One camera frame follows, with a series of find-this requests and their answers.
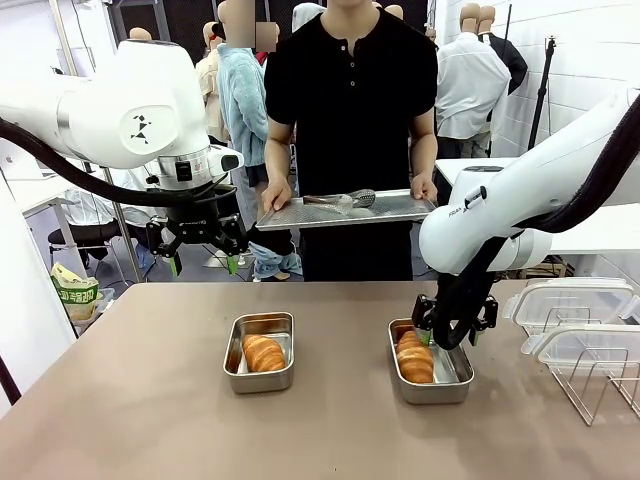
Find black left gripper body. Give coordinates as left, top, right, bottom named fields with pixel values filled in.
left=166, top=197, right=224, bottom=246

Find golden croissant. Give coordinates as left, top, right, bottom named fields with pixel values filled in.
left=396, top=329, right=436, bottom=385
left=242, top=333, right=287, bottom=373

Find stainless steel food container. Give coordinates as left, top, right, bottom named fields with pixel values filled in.
left=222, top=311, right=296, bottom=395
left=388, top=317, right=475, bottom=405

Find perforated metal baking tray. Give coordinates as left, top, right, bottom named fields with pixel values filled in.
left=255, top=188, right=437, bottom=233

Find clear plastic clip lid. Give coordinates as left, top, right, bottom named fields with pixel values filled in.
left=502, top=277, right=640, bottom=337
left=520, top=323, right=640, bottom=385

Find metal serving tongs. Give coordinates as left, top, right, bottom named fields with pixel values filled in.
left=302, top=188, right=376, bottom=216

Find person's left forearm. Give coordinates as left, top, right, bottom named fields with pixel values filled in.
left=410, top=134, right=439, bottom=179

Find person's right forearm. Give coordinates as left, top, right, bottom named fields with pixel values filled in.
left=263, top=139, right=293, bottom=184

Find person's right hand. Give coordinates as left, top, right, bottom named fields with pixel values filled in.
left=260, top=177, right=294, bottom=215

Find person's left hand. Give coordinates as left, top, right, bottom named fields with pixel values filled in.
left=409, top=173, right=439, bottom=204

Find silver metal stand pole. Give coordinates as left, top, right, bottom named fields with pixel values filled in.
left=102, top=167, right=144, bottom=284

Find black office chair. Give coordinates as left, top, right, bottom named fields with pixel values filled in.
left=48, top=218, right=126, bottom=281

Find shallow clear plastic bin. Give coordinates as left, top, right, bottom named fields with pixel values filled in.
left=74, top=287, right=115, bottom=336

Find yellow green snack bag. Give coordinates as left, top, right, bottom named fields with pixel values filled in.
left=49, top=261, right=104, bottom=321

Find mannequin in light blue fleece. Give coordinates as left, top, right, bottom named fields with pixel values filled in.
left=216, top=0, right=304, bottom=282

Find mannequin in beige shirt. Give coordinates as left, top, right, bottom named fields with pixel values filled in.
left=194, top=22, right=231, bottom=146

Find white background desk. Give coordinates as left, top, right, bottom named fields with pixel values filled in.
left=0, top=172, right=76, bottom=264

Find person in black shirt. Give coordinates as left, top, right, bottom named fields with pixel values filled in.
left=263, top=0, right=440, bottom=282

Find black tripod stand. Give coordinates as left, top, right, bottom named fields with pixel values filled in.
left=529, top=35, right=558, bottom=136

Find mannequin in black jacket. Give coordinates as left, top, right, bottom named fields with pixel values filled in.
left=477, top=5, right=529, bottom=96

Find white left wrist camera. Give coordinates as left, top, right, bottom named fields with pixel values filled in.
left=207, top=144, right=245, bottom=179

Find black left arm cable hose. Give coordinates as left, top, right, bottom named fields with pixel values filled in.
left=0, top=117, right=239, bottom=207

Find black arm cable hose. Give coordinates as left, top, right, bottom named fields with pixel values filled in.
left=0, top=117, right=239, bottom=207
left=430, top=92, right=640, bottom=351

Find metal wire rack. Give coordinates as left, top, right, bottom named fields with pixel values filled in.
left=542, top=305, right=640, bottom=427

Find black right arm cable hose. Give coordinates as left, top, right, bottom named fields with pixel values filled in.
left=430, top=92, right=640, bottom=351

